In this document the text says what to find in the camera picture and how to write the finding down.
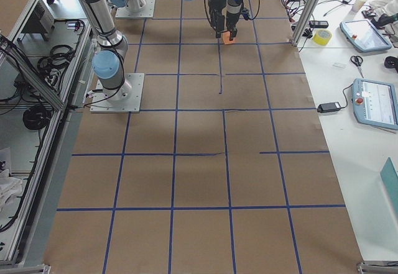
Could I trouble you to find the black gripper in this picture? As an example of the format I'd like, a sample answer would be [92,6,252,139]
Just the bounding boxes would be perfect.
[208,0,226,39]
[226,5,241,40]

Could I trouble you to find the orange foam cube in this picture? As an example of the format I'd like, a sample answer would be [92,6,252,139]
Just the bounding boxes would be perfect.
[222,31,236,45]

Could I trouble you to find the grey phone device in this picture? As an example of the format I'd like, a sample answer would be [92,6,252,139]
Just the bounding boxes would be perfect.
[308,21,329,29]

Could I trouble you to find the yellow tape roll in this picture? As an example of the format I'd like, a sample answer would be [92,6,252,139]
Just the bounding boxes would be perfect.
[313,29,332,46]

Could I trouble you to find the black power brick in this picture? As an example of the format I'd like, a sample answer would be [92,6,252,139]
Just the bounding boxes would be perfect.
[317,102,342,113]

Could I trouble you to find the far teach pendant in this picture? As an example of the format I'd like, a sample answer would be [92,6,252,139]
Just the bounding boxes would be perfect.
[340,19,392,52]

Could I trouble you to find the teach pendant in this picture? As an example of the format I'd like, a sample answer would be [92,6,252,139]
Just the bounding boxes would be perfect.
[340,19,392,52]
[351,78,397,130]

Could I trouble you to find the white paper cup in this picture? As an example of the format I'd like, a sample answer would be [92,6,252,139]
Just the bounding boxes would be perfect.
[351,0,367,12]

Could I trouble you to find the near teach pendant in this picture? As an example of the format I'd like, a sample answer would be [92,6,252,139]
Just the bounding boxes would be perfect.
[351,78,397,130]

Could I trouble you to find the teal board corner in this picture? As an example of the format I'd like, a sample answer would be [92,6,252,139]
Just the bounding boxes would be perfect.
[380,157,398,211]

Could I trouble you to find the white cloth rag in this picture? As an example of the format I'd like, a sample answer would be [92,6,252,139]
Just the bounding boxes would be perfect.
[0,148,24,212]

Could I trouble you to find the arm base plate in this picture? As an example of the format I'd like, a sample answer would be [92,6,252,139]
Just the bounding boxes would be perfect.
[115,0,155,19]
[90,73,144,113]

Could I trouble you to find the aluminium frame post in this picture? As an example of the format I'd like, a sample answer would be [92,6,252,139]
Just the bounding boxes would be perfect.
[291,0,319,47]

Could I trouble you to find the black handled scissors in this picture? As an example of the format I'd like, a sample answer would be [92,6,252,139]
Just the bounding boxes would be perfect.
[350,55,364,78]

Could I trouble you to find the black cable coil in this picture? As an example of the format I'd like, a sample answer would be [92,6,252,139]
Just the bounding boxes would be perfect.
[22,104,52,132]

